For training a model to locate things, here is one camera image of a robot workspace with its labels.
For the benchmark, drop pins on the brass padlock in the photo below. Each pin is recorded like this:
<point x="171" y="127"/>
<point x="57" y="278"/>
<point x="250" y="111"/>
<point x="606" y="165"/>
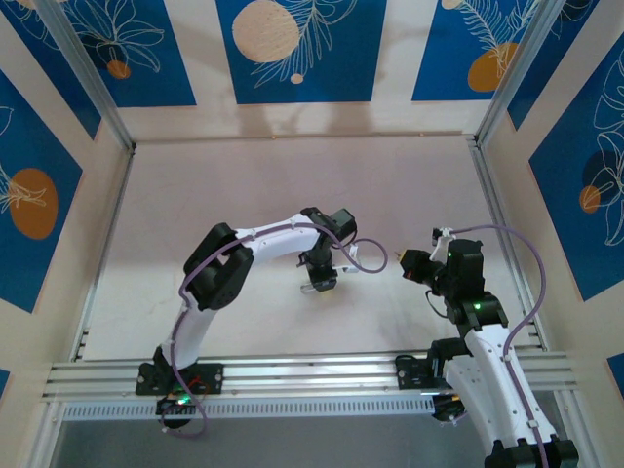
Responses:
<point x="307" y="288"/>

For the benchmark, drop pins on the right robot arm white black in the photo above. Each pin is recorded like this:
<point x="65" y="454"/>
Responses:
<point x="507" y="390"/>

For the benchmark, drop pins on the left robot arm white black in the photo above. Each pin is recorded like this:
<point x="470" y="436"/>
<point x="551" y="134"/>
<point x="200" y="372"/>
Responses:
<point x="214" y="273"/>

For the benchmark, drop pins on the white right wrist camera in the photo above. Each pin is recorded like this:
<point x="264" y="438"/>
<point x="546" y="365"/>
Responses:
<point x="442" y="244"/>

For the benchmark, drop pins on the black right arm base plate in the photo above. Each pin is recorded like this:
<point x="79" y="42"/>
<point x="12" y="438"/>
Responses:
<point x="412" y="373"/>

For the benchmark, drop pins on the aluminium table side rail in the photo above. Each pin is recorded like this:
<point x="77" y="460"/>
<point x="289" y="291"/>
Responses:
<point x="485" y="170"/>
<point x="121" y="195"/>

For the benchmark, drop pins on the aluminium mounting rail beam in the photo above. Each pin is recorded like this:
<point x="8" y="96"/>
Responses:
<point x="312" y="378"/>

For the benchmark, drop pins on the blue floral wall panel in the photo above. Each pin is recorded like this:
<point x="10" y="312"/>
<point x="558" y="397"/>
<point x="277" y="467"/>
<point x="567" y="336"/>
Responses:
<point x="560" y="219"/>
<point x="341" y="73"/>
<point x="29" y="263"/>
<point x="546" y="88"/>
<point x="439" y="49"/>
<point x="161" y="73"/>
<point x="58" y="88"/>

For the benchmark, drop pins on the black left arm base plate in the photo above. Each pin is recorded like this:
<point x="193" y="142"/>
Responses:
<point x="209" y="378"/>

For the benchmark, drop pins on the aluminium frame bar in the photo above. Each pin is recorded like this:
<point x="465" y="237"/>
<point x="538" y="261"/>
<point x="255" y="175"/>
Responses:
<point x="568" y="419"/>
<point x="46" y="439"/>

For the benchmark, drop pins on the aluminium frame post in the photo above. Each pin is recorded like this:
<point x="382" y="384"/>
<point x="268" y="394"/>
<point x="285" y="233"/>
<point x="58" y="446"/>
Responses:
<point x="511" y="78"/>
<point x="95" y="83"/>

